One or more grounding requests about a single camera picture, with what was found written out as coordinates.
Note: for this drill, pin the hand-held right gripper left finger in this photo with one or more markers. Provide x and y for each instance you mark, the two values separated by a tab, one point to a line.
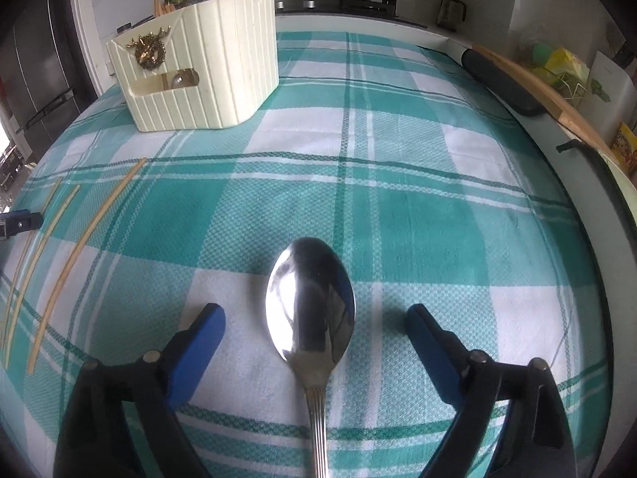
194	353

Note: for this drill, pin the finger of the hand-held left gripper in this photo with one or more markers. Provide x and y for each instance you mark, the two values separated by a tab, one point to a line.
22	219

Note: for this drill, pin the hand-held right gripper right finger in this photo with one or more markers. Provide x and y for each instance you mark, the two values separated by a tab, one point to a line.
430	353

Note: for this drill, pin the cream ribbed utensil holder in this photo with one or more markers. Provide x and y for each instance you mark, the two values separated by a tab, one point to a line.
224	69

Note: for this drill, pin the dark wooden dining furniture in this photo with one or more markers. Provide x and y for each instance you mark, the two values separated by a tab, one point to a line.
10	164

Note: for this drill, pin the dark grey refrigerator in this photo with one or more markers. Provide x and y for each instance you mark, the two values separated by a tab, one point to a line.
40	59

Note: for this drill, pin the teal white plaid tablecloth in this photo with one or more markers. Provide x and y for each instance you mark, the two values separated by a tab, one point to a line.
423	184

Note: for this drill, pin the black rimmed pale basin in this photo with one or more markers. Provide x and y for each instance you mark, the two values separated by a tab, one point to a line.
624	199

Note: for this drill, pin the wooden cutting board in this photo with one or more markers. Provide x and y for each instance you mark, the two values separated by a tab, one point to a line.
557	102

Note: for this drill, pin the yellow packet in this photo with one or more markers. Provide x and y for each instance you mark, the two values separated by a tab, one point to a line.
626	147

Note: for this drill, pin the white box with green print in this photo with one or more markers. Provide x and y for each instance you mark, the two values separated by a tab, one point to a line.
604	94

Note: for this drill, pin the green yellow plastic bags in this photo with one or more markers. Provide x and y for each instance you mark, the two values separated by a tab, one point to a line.
557	62

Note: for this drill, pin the black gas stove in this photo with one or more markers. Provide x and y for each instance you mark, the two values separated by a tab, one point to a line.
358	7

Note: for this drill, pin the glass jar with dark frame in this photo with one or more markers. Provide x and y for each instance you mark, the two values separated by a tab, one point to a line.
450	10

